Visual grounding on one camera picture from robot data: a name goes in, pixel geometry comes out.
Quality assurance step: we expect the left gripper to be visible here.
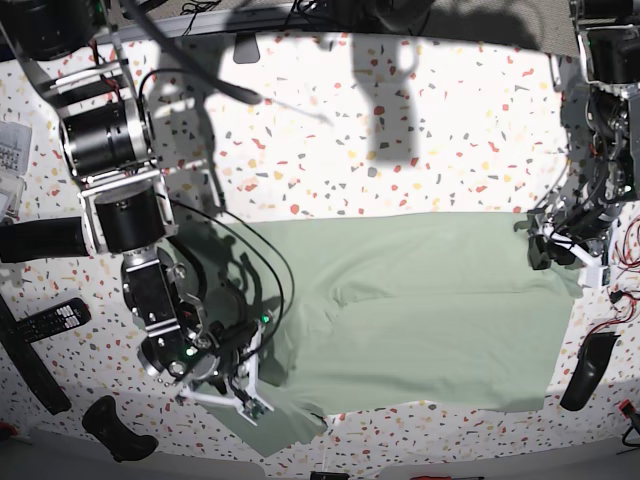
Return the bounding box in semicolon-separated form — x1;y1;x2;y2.
537;200;623;268

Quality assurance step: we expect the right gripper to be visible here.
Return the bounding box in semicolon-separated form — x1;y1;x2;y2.
139;324;262;408

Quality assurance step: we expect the light green T-shirt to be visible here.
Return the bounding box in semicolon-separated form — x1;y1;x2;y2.
179;213;582;456

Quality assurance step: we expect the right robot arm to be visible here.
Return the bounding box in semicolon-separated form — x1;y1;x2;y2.
1;1;267;418

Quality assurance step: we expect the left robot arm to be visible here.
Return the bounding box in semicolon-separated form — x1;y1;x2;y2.
528;1;639;270

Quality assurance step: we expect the black game controller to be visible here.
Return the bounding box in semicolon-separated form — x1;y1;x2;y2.
82;395;159;462

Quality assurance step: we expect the small red clip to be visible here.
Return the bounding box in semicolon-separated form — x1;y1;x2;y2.
619;400;635;417

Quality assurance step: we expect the black TV remote control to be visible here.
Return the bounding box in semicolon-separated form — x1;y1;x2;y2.
16;298;91;344

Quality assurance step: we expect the long black bar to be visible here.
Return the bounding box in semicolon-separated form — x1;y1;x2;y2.
1;299;71;415

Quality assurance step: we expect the black cylinder roll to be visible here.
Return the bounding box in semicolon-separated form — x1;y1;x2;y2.
1;217;90;264

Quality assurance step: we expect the grey monitor stand foot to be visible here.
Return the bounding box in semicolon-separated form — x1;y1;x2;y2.
233;33;261;65

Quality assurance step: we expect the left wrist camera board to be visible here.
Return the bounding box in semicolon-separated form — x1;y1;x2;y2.
580;265;610;289

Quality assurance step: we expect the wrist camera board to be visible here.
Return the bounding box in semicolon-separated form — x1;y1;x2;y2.
239;397;274;426
580;265;610;289

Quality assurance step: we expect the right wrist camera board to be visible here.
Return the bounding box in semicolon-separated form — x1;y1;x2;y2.
239;397;274;426

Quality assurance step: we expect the red and black wire bundle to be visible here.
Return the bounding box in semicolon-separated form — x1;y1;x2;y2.
584;214;640;346

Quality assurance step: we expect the black curved handle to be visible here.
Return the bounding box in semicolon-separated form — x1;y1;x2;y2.
560;332;619;412

